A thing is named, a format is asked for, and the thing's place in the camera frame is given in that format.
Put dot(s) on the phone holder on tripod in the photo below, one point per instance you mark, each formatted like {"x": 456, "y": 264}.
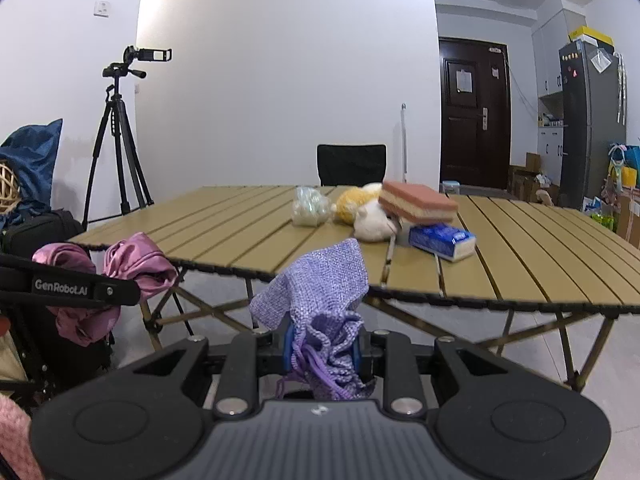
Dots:
{"x": 132, "y": 54}

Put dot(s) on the purple knitted drawstring pouch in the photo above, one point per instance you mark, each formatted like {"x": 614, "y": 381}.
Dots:
{"x": 320, "y": 292}

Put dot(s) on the clear plastic bag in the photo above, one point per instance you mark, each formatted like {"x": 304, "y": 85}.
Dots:
{"x": 310, "y": 207}

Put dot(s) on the white mop handle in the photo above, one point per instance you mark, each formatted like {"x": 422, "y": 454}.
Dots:
{"x": 404, "y": 142}

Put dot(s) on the grey refrigerator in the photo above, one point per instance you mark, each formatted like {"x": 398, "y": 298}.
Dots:
{"x": 594, "y": 118}

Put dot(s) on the black folding chair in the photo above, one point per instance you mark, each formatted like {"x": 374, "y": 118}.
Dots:
{"x": 355, "y": 165}

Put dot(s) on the white kitchen cabinets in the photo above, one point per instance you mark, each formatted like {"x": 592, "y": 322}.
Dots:
{"x": 549, "y": 39}

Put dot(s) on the wicker ball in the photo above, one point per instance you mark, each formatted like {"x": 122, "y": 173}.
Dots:
{"x": 10, "y": 189}

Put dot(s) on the yellow box on refrigerator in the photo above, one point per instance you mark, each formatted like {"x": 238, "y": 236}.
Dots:
{"x": 590, "y": 35}

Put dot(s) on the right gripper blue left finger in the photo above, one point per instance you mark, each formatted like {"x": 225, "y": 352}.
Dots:
{"x": 287, "y": 331}

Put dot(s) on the black camera tripod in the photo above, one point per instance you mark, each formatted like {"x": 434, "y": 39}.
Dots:
{"x": 115, "y": 120}

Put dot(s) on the folding table metal frame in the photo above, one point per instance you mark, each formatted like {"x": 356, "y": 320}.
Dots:
{"x": 524, "y": 320}

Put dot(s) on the pink layered sponge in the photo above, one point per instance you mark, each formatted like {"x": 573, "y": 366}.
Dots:
{"x": 416, "y": 203}

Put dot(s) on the dark brown door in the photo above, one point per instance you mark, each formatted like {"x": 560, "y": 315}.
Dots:
{"x": 476, "y": 112}

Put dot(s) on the yellow white plush toy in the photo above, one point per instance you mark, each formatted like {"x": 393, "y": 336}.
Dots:
{"x": 359, "y": 208}

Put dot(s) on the blue tissue pack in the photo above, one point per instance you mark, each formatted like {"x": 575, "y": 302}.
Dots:
{"x": 445, "y": 241}

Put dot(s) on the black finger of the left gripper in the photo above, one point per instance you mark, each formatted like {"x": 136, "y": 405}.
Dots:
{"x": 27, "y": 282}

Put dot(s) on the black bag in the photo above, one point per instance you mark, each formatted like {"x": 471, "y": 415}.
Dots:
{"x": 26, "y": 238}

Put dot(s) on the pink fluffy cloth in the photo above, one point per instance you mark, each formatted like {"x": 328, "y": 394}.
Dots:
{"x": 15, "y": 447}

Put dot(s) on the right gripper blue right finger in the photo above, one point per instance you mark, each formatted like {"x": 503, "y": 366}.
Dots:
{"x": 358, "y": 345}

